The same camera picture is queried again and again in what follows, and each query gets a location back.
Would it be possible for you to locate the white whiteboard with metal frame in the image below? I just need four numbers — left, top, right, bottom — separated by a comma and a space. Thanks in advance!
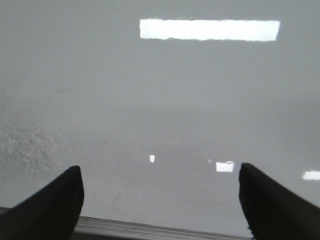
0, 0, 320, 237

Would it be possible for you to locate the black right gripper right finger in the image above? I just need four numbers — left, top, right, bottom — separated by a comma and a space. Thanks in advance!
238, 163, 320, 240

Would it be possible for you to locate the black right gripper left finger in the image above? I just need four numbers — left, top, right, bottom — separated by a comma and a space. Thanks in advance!
0, 165, 84, 240

